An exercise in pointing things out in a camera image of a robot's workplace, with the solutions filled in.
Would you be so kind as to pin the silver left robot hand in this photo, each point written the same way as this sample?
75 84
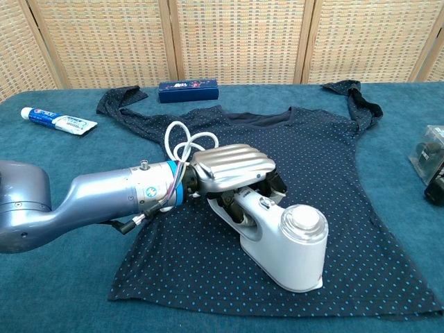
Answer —
232 166

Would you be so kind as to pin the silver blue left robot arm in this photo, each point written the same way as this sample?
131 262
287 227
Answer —
97 194

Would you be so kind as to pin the dark blue polka dot shirt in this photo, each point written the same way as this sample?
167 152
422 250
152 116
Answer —
329 166

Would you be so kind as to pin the long dark blue box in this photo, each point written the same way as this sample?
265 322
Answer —
189 93

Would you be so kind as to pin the woven bamboo folding screen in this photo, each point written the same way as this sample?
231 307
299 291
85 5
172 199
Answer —
243 38

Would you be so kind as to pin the blue white toothpaste tube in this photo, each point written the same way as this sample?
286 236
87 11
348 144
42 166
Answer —
59 121

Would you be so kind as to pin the clear plastic box red bow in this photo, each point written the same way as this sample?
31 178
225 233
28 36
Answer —
425 156

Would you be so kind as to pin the teal table cloth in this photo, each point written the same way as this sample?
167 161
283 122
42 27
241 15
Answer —
52 295

